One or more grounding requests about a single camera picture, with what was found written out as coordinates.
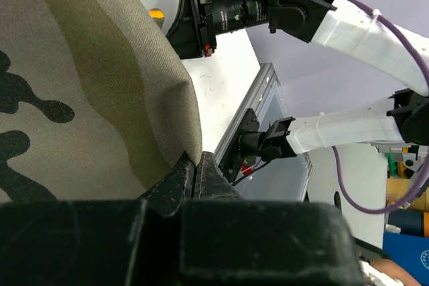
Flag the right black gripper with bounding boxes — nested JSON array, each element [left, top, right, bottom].
[[166, 0, 268, 60]]

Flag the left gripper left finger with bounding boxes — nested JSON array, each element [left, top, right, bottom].
[[1, 155, 196, 285]]

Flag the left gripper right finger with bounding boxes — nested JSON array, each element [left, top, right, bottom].
[[180, 152, 364, 285]]

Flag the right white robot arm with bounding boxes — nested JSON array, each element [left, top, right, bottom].
[[167, 0, 428, 161]]

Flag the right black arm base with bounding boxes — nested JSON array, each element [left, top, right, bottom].
[[218, 108, 265, 183]]

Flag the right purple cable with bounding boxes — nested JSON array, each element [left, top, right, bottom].
[[286, 0, 429, 215]]

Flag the aluminium frame rail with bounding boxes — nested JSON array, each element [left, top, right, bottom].
[[214, 63, 312, 202]]

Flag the cardboard tube rolls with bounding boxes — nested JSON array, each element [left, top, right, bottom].
[[385, 151, 429, 236]]

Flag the camouflage yellow green trousers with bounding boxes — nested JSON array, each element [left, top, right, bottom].
[[1, 0, 202, 202]]

